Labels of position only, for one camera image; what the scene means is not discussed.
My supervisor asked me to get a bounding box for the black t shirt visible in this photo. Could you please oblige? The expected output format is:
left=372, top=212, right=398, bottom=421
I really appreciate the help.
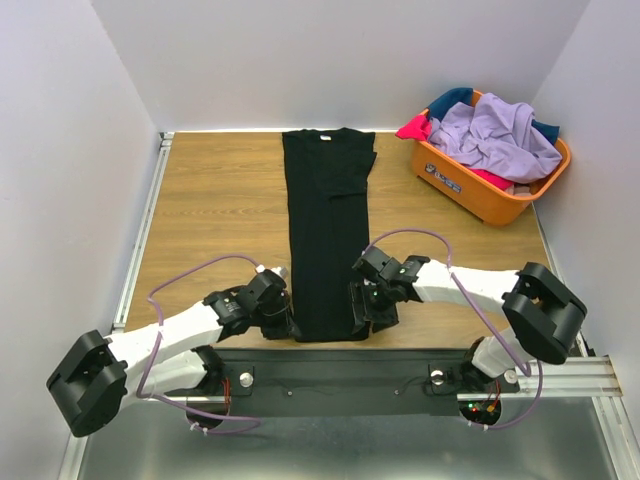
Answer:
left=282, top=128, right=377, bottom=342

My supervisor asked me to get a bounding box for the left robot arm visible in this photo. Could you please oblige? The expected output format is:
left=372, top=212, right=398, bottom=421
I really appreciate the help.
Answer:
left=46, top=266, right=293, bottom=438

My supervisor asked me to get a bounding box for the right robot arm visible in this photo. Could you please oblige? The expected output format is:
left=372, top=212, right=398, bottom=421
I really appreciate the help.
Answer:
left=350, top=247, right=587, bottom=391

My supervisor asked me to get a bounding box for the orange laundry basket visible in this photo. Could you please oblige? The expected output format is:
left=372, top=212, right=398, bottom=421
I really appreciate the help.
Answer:
left=411, top=90, right=571, bottom=226

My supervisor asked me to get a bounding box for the pink t shirt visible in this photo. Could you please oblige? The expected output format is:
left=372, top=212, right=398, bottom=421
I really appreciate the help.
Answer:
left=395, top=114, right=432, bottom=142

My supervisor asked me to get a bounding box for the dark blue t shirt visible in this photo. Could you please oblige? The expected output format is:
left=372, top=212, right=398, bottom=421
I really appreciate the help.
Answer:
left=427, top=87, right=474, bottom=120

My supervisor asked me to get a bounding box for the lavender t shirt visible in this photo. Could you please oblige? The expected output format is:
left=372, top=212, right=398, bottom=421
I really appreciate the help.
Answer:
left=429, top=93, right=562, bottom=184

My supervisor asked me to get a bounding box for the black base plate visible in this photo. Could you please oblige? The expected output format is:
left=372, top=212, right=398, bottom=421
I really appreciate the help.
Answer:
left=170, top=348, right=519, bottom=418

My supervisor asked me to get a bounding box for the right side aluminium rail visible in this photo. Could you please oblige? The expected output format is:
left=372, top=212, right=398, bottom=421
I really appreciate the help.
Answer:
left=531, top=204, right=596, bottom=358

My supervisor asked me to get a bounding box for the aluminium frame rail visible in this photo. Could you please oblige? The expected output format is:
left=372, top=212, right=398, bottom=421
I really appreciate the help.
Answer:
left=119, top=352, right=622, bottom=408

